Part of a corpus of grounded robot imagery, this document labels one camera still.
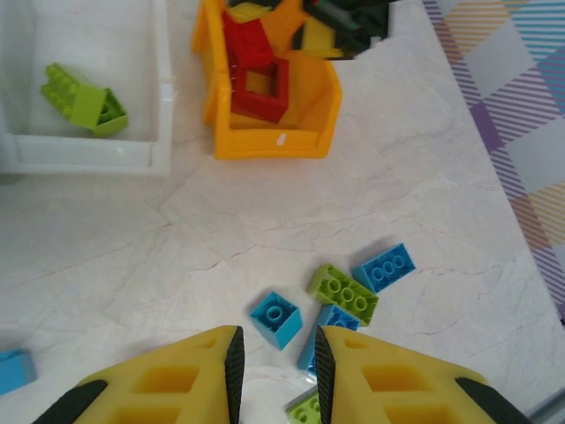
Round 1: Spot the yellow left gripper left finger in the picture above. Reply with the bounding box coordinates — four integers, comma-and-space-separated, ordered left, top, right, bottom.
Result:
33, 325, 245, 424

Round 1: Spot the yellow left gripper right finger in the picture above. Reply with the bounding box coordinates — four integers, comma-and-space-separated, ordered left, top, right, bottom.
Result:
313, 325, 535, 424

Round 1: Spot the red square lego brick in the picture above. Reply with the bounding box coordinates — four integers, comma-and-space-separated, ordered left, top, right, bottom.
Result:
222, 11, 275, 74

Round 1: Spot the red lego window frame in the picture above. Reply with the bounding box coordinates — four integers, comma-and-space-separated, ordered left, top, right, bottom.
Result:
230, 56, 291, 125

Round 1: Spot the blue long lego brick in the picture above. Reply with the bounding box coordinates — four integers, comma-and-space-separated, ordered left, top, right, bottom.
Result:
297, 303, 361, 372
350, 242, 418, 295

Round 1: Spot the blue small sloped lego brick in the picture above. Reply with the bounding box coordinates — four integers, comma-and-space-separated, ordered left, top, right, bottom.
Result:
249, 291, 304, 352

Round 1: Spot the green small lego brick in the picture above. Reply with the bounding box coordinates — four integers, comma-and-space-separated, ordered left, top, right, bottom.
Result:
70, 83, 130, 139

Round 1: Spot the green flat lego plate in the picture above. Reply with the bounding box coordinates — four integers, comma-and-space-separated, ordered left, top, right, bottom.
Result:
285, 390, 322, 424

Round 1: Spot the green long lego brick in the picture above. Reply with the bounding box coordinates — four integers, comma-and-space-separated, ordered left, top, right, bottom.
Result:
307, 263, 380, 328

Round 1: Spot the orange-yellow plastic bin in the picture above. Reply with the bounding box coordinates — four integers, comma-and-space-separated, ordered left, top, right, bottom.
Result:
190, 0, 344, 161

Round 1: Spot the white plastic bin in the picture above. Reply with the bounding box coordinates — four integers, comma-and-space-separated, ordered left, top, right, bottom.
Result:
0, 0, 177, 178

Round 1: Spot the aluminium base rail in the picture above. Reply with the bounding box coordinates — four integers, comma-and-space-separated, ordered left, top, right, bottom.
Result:
527, 388, 565, 424

